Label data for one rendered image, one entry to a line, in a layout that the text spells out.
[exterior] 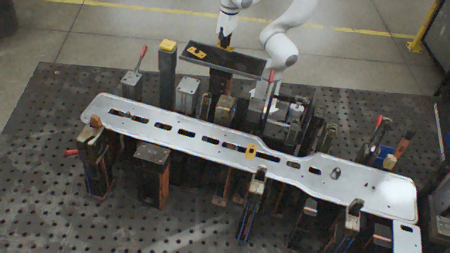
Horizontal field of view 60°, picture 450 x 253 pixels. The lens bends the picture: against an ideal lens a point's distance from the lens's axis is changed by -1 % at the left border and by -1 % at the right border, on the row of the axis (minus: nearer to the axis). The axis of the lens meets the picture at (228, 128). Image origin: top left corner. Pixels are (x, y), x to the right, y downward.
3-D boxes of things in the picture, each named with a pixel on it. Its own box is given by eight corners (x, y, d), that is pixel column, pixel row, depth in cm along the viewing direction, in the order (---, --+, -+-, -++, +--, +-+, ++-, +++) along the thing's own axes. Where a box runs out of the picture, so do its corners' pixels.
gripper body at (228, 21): (228, -2, 161) (225, 23, 169) (215, 8, 154) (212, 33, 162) (244, 5, 159) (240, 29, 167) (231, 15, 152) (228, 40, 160)
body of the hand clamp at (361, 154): (336, 199, 185) (363, 151, 160) (337, 188, 190) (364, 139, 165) (349, 203, 184) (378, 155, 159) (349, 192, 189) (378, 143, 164)
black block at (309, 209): (280, 254, 162) (298, 216, 141) (285, 232, 170) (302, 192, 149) (299, 260, 162) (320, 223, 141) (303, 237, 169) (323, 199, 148)
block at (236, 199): (231, 202, 177) (241, 160, 156) (238, 179, 186) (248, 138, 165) (243, 205, 176) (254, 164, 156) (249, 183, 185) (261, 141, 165)
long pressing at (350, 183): (73, 124, 158) (72, 122, 157) (100, 91, 174) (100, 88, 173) (418, 228, 144) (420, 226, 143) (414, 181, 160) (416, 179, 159)
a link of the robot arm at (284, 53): (274, 65, 206) (284, 25, 188) (294, 87, 195) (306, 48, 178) (254, 69, 201) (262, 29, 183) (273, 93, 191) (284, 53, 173)
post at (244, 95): (226, 157, 195) (238, 95, 166) (228, 150, 198) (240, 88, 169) (235, 159, 194) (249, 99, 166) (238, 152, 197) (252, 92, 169)
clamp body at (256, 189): (229, 240, 164) (241, 192, 139) (236, 216, 172) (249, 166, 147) (250, 247, 163) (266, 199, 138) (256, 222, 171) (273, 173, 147)
